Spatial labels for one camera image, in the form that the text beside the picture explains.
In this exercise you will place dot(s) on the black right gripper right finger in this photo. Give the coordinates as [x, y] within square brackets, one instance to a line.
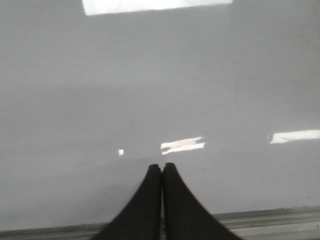
[185, 217]

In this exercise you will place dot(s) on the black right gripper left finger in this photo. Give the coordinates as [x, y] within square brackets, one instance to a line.
[140, 218]

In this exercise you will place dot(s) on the white whiteboard with aluminium frame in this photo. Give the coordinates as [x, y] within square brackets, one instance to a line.
[88, 102]

